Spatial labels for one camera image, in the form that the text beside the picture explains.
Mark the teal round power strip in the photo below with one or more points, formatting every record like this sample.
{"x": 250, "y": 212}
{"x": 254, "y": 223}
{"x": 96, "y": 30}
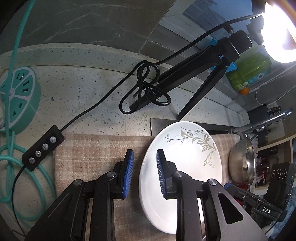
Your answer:
{"x": 24, "y": 98}

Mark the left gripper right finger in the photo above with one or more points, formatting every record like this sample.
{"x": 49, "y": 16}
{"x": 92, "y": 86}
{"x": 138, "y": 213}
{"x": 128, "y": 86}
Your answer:
{"x": 224, "y": 218}

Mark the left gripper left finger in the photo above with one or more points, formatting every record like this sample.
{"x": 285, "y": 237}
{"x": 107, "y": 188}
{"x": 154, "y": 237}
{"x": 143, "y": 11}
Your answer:
{"x": 66, "y": 218}

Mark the large steel bowl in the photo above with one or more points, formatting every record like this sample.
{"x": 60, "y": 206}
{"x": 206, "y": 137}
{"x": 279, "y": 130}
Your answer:
{"x": 241, "y": 162}

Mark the orange fruit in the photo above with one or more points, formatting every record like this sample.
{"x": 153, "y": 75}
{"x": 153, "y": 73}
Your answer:
{"x": 244, "y": 91}

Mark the green dish soap bottle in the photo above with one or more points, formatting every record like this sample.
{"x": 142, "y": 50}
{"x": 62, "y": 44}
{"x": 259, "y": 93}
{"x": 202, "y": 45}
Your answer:
{"x": 249, "y": 71}

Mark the beige plaid cloth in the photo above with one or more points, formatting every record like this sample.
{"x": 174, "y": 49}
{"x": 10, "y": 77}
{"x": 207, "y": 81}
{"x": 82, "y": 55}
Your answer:
{"x": 87, "y": 157}

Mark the white plate gold leaves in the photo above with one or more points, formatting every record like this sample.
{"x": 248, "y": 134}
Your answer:
{"x": 193, "y": 151}

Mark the chrome kitchen faucet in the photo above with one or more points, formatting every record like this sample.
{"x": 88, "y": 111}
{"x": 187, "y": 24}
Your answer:
{"x": 244, "y": 130}

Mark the ring light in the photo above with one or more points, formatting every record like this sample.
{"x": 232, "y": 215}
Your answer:
{"x": 279, "y": 30}

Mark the black inline light remote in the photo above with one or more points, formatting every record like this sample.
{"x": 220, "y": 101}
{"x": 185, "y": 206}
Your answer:
{"x": 42, "y": 147}

